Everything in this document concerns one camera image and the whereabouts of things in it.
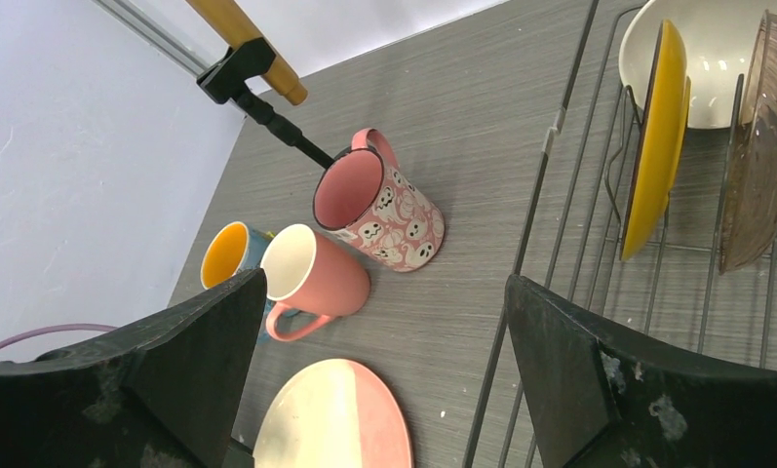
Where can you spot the blue butterfly mug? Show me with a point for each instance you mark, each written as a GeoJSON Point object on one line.
{"type": "Point", "coordinates": [238, 247]}

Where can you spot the pink patterned mug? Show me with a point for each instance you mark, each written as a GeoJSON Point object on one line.
{"type": "Point", "coordinates": [364, 200]}

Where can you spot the brown microphone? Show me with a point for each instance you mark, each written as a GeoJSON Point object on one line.
{"type": "Point", "coordinates": [232, 24]}

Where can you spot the white ceramic bowl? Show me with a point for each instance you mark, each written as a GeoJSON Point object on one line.
{"type": "Point", "coordinates": [719, 38]}

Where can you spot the black wire dish rack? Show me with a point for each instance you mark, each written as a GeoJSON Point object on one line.
{"type": "Point", "coordinates": [672, 290]}

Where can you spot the plain pink mug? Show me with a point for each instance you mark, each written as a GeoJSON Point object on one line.
{"type": "Point", "coordinates": [307, 271]}

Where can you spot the large pink cream plate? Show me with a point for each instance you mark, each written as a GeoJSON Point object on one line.
{"type": "Point", "coordinates": [334, 413]}

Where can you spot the yellow plate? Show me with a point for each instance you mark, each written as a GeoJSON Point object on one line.
{"type": "Point", "coordinates": [665, 116]}

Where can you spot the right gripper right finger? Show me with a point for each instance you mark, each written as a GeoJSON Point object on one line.
{"type": "Point", "coordinates": [600, 394]}

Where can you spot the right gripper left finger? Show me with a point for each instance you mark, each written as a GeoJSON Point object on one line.
{"type": "Point", "coordinates": [163, 391]}

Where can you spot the aluminium frame rail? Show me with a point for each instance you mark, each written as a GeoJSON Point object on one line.
{"type": "Point", "coordinates": [146, 23]}

